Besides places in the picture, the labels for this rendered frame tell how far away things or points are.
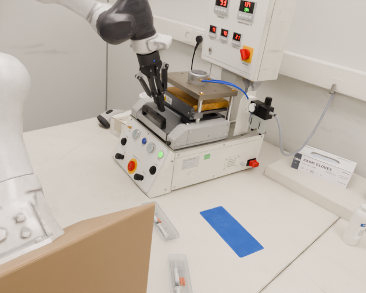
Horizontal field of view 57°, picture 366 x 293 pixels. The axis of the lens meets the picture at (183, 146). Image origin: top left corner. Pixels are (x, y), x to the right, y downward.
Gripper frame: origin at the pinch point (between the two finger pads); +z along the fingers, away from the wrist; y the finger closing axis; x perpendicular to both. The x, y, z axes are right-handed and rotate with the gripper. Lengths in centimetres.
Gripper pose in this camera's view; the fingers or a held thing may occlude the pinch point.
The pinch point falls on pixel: (160, 102)
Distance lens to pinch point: 126.4
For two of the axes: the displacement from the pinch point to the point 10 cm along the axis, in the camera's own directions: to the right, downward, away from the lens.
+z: 1.7, 7.7, 6.1
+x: 5.5, 4.4, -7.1
